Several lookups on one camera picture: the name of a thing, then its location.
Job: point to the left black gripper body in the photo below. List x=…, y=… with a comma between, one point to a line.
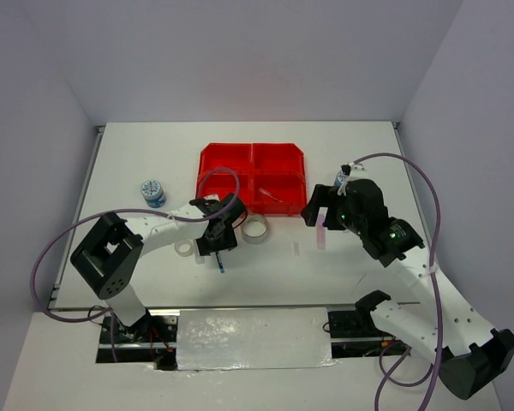
x=220, y=235

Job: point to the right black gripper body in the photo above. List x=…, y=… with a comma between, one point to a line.
x=338, y=210

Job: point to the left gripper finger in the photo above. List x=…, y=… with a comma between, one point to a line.
x=227, y=239
x=207, y=246

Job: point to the pink highlighter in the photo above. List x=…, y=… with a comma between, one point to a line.
x=320, y=232

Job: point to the blue pen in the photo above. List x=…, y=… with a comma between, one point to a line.
x=220, y=262

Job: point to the large grey tape roll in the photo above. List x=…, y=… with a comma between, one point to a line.
x=255, y=229

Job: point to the clear pen cap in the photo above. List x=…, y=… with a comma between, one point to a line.
x=296, y=249

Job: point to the red pen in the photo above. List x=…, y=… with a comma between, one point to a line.
x=269, y=195

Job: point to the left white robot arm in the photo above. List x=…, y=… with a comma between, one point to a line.
x=107, y=256

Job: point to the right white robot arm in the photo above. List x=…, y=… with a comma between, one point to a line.
x=468, y=349

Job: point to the small clear tape roll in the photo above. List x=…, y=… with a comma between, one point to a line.
x=184, y=248

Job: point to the red four-compartment bin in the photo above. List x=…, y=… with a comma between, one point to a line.
x=277, y=167

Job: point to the blue patterned tape roll left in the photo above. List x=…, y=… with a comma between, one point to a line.
x=152, y=193

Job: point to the silver foil cover plate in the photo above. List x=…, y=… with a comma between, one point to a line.
x=247, y=339

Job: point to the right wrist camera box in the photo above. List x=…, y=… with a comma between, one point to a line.
x=354, y=171

